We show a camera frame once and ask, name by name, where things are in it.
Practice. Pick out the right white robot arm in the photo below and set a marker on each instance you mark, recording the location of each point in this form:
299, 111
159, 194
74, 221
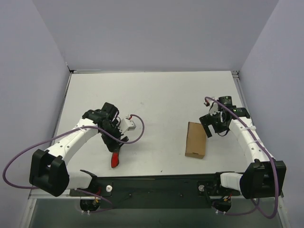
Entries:
264, 176

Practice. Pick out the aluminium frame rail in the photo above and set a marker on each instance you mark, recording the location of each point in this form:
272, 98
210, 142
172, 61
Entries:
41, 194

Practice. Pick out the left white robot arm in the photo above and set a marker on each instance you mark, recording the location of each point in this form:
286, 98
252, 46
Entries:
49, 167

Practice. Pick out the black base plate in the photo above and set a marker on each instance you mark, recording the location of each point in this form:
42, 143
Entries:
188, 191

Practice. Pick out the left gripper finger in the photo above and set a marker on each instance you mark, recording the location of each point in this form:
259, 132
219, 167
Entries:
109, 142
120, 144

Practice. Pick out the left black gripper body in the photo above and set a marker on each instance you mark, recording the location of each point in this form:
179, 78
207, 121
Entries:
114, 141

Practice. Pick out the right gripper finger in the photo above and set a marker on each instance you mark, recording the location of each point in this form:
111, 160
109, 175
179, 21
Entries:
219, 128
206, 122

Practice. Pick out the red black utility knife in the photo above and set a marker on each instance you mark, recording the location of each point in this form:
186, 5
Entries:
115, 159

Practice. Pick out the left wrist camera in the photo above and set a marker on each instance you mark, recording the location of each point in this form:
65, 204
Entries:
127, 124

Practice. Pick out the brown cardboard express box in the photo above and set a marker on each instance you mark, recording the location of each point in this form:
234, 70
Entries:
195, 141

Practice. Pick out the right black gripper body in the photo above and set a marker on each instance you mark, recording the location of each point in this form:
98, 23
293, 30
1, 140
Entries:
210, 123

